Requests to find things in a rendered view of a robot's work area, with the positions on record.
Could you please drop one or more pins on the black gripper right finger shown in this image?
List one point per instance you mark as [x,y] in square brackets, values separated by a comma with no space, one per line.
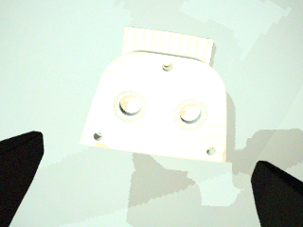
[278,196]

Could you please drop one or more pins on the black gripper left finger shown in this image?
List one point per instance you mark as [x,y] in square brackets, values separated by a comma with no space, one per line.
[19,159]

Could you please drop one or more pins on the cream metal plate with two round holes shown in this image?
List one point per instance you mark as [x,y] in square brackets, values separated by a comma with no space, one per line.
[158,127]

